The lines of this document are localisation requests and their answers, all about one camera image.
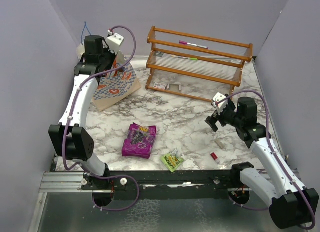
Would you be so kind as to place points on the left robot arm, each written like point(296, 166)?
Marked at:
point(70, 139)

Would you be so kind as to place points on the checkered paper bag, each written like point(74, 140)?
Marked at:
point(100, 86)

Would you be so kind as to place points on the green marker pen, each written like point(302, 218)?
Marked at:
point(183, 57)

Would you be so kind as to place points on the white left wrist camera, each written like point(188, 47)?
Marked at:
point(114, 41)

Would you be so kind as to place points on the red lip balm tube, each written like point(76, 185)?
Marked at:
point(215, 158)

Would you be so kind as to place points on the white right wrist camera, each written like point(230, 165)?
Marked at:
point(219, 101)

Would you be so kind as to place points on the pink marker pen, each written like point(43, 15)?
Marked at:
point(192, 44)

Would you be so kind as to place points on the small red white card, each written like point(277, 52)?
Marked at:
point(160, 86)

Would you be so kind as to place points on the orange snack bag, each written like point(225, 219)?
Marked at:
point(117, 63)

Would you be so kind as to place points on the light green candy packet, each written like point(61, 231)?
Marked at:
point(172, 160)

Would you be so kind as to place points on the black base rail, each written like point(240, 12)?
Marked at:
point(162, 185)

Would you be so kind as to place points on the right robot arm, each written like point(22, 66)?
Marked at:
point(289, 202)

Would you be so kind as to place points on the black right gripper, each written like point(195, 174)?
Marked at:
point(213, 119)

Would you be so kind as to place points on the wooden shelf rack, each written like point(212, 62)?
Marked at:
point(222, 62)

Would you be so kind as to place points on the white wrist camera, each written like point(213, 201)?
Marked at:
point(114, 41)
point(219, 101)

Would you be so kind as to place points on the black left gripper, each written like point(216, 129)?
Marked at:
point(105, 48)

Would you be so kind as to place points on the small beige wrapper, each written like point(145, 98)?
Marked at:
point(219, 143)

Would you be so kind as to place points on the purple raisin snack bag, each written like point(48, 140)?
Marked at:
point(140, 140)

